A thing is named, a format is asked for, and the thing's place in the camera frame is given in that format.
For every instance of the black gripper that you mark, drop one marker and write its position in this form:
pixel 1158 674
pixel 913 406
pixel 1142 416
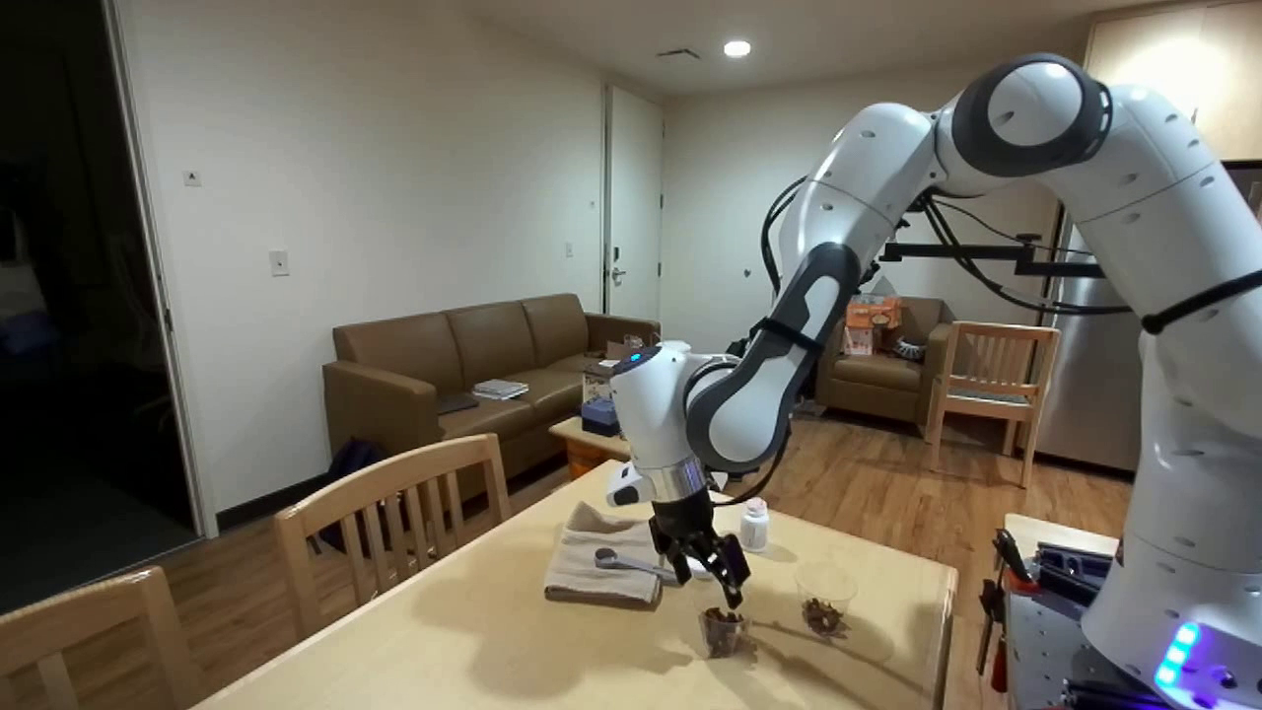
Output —
pixel 686 523

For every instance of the clear cup of nuts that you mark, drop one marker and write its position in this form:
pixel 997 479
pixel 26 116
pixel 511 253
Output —
pixel 725 637

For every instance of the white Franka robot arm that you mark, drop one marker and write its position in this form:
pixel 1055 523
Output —
pixel 893 170

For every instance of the white pill bottle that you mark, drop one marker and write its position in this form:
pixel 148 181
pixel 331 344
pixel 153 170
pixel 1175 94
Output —
pixel 754 528

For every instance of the small brown object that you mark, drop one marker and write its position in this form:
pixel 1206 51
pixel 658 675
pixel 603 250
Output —
pixel 828 619

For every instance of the blue measuring spoon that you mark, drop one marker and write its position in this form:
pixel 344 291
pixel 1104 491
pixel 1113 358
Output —
pixel 609 559

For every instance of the folded beige towel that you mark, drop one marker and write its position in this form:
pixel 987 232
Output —
pixel 594 579

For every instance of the wooden coffee table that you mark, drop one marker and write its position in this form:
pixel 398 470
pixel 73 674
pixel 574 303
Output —
pixel 578 441

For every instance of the blue and white carton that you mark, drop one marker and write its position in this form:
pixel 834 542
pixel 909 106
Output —
pixel 603 416

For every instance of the brown armchair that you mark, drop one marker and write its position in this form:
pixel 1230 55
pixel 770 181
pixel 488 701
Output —
pixel 880 390

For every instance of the orange black clamp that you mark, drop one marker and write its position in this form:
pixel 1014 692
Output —
pixel 997 619

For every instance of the white folded cloth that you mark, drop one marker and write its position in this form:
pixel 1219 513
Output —
pixel 498 391

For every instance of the orange bag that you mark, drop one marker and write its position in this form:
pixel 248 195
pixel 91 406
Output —
pixel 872 325

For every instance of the wooden chair beige seat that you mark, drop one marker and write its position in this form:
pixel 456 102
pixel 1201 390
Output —
pixel 980 395

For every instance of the robot mounting platform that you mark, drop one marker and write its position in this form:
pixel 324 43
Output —
pixel 1051 529

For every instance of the wooden slat-back chair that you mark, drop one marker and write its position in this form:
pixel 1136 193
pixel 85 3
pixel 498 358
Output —
pixel 81 626
pixel 398 479

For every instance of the brown sofa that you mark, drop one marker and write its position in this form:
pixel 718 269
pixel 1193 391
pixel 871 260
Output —
pixel 449 349

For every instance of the white door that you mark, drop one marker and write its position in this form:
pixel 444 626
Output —
pixel 634 198

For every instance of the stainless steel fridge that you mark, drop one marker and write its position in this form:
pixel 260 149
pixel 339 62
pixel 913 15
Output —
pixel 1089 395

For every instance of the round ceiling light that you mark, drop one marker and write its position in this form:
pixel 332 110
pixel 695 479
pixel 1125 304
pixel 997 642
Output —
pixel 736 51

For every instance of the beige kitchen cabinet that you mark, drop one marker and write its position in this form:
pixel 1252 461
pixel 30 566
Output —
pixel 1230 66

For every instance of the white gripper camera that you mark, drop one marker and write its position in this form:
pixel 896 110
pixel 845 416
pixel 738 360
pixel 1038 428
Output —
pixel 626 479

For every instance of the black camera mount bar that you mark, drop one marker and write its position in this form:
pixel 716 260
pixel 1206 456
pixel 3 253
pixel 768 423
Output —
pixel 947 250

